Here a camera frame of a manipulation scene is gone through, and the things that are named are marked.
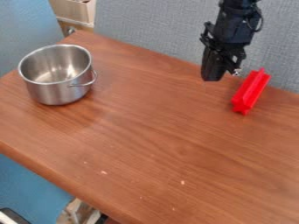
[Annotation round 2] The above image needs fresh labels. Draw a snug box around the black and white floor object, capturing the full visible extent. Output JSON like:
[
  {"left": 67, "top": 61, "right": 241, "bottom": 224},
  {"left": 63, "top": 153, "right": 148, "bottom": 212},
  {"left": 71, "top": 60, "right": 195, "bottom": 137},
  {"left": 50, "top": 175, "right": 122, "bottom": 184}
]
[{"left": 0, "top": 208, "right": 32, "bottom": 224}]

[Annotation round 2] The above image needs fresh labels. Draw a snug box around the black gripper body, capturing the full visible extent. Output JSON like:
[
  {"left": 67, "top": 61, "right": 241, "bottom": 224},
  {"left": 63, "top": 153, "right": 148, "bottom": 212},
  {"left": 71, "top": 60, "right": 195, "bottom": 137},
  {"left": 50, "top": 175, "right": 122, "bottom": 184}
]
[{"left": 201, "top": 0, "right": 265, "bottom": 75}]

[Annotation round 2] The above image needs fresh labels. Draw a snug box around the stainless steel pot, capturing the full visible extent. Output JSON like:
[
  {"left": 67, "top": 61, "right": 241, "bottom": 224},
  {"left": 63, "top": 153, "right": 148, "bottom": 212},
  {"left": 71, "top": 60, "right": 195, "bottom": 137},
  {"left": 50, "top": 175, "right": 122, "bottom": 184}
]
[{"left": 18, "top": 44, "right": 99, "bottom": 106}]

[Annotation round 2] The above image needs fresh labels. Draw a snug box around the white table leg frame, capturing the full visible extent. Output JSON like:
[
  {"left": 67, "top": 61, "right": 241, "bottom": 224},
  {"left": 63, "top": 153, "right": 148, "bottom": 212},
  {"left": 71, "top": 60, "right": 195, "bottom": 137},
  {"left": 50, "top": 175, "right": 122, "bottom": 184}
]
[{"left": 56, "top": 199, "right": 100, "bottom": 224}]

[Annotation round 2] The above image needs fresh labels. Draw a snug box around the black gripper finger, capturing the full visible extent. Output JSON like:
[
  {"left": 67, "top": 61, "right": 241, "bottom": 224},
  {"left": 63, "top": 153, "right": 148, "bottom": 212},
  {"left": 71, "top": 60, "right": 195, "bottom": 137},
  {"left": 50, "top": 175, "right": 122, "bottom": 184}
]
[{"left": 201, "top": 46, "right": 229, "bottom": 81}]

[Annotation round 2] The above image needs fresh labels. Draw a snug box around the red plastic block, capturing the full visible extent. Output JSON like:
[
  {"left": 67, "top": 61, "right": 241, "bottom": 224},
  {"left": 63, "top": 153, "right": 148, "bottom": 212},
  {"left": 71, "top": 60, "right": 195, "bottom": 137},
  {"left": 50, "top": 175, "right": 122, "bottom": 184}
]
[{"left": 231, "top": 68, "right": 271, "bottom": 116}]

